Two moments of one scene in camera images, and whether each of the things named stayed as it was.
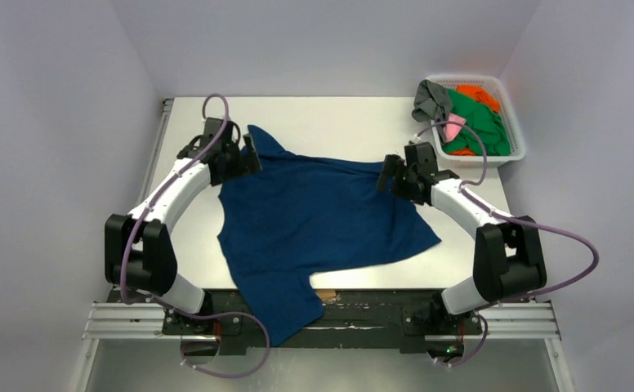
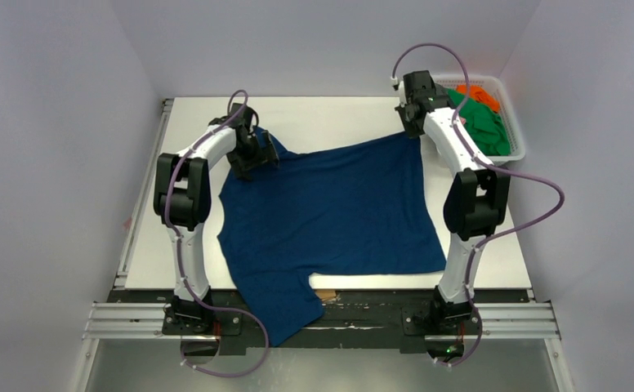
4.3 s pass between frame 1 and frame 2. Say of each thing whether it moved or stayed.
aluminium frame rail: stayed
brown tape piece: stayed
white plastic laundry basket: stayed
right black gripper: moved
